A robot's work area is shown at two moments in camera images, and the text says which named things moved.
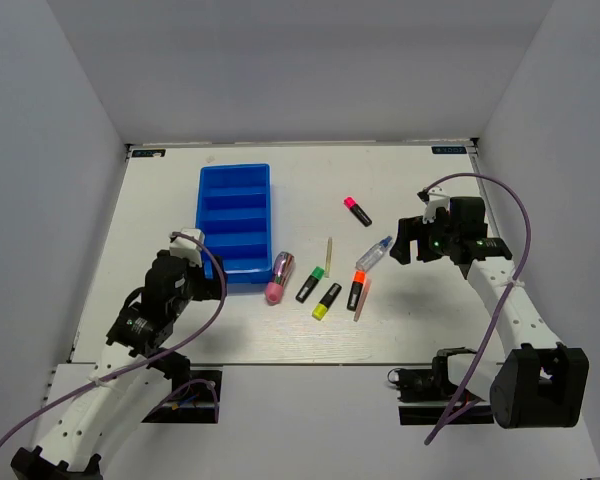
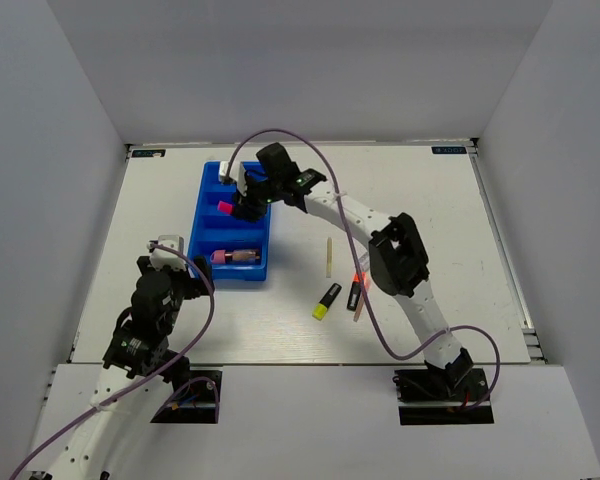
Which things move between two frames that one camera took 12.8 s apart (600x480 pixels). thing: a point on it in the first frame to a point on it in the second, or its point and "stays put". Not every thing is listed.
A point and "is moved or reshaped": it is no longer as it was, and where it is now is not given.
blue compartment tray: x=234 y=219 stays put
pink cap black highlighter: x=358 y=212 is moved or reshaped
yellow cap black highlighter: x=321 y=308 stays put
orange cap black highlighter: x=356 y=290 stays put
